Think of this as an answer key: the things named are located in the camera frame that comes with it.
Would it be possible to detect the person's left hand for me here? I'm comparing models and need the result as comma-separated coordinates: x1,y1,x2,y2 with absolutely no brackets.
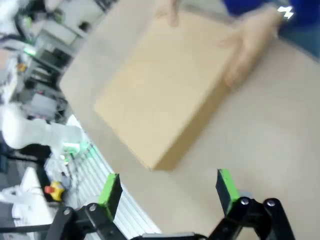
216,9,284,89

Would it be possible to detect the aluminium profile table frame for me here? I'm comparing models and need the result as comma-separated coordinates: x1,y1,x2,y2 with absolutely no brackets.
44,114,163,236

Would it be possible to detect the white side desk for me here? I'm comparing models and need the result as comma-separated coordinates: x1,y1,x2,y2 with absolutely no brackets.
47,0,121,38

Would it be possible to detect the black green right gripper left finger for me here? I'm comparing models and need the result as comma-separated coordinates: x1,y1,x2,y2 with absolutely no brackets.
46,172,131,240

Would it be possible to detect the brown cardboard box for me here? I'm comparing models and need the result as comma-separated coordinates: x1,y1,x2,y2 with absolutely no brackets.
93,9,238,172

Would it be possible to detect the yellow red emergency stop button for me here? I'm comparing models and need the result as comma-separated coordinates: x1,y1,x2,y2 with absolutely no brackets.
44,181,66,202

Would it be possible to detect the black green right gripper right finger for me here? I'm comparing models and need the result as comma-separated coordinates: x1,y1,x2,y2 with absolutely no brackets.
208,168,296,240

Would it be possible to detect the person's right hand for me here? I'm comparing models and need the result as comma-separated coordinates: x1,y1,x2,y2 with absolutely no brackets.
154,0,181,27

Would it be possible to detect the grey control box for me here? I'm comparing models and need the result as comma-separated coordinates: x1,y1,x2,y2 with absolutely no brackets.
21,88,67,122

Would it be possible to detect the grey electronics cabinet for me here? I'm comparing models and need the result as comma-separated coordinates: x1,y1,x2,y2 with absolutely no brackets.
14,23,79,78

